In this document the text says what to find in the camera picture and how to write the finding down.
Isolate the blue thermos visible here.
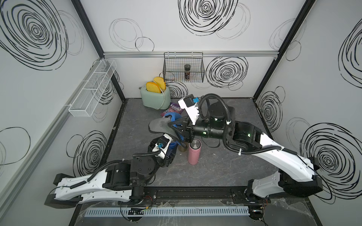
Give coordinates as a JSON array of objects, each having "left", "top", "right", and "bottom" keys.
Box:
[{"left": 166, "top": 141, "right": 178, "bottom": 156}]

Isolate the blue and grey cloth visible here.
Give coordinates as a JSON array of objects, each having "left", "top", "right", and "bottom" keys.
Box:
[{"left": 148, "top": 113, "right": 183, "bottom": 145}]

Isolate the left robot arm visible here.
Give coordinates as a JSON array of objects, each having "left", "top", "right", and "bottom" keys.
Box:
[{"left": 44, "top": 142, "right": 178, "bottom": 209}]

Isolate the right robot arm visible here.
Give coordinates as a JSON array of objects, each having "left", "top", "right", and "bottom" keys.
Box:
[{"left": 168, "top": 93, "right": 323, "bottom": 202}]

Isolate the pink thermos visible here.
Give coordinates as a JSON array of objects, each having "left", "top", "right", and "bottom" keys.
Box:
[{"left": 188, "top": 139, "right": 202, "bottom": 165}]

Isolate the gold thermos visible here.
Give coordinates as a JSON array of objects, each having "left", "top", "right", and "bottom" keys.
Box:
[{"left": 178, "top": 142, "right": 189, "bottom": 153}]

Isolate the purple candy bag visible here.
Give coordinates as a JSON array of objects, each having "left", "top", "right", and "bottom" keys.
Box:
[{"left": 161, "top": 102, "right": 183, "bottom": 117}]

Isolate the mint green toaster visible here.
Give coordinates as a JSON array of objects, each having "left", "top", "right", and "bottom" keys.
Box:
[{"left": 140, "top": 86, "right": 171, "bottom": 110}]

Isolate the front yellow toast slice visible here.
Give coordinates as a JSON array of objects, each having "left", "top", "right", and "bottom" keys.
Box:
[{"left": 146, "top": 82, "right": 162, "bottom": 93}]

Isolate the yellow toast slice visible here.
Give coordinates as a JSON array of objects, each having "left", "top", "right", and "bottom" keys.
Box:
[
  {"left": 153, "top": 77, "right": 166, "bottom": 91},
  {"left": 146, "top": 82, "right": 162, "bottom": 93}
]

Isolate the rear yellow toast slice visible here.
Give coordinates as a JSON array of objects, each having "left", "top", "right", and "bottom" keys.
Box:
[{"left": 153, "top": 77, "right": 166, "bottom": 91}]

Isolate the dark spice bottle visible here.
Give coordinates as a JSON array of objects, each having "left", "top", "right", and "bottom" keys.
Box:
[{"left": 184, "top": 64, "right": 191, "bottom": 81}]

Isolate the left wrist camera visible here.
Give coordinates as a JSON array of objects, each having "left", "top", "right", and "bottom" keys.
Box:
[{"left": 152, "top": 134, "right": 173, "bottom": 159}]

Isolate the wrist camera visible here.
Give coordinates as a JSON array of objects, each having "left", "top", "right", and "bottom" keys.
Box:
[
  {"left": 178, "top": 94, "right": 200, "bottom": 125},
  {"left": 152, "top": 134, "right": 173, "bottom": 159}
]

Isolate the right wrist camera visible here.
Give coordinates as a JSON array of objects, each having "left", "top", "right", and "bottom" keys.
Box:
[{"left": 178, "top": 94, "right": 200, "bottom": 125}]

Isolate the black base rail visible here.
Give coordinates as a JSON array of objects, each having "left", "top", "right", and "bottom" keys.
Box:
[{"left": 81, "top": 186, "right": 309, "bottom": 204}]

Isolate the black wire basket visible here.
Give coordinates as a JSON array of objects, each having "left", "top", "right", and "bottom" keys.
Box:
[{"left": 162, "top": 52, "right": 205, "bottom": 83}]

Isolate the white slotted cable duct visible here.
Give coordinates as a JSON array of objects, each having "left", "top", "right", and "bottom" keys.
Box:
[{"left": 84, "top": 206, "right": 250, "bottom": 218}]

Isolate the white mesh wall shelf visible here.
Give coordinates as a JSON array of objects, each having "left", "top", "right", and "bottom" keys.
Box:
[{"left": 68, "top": 59, "right": 117, "bottom": 117}]

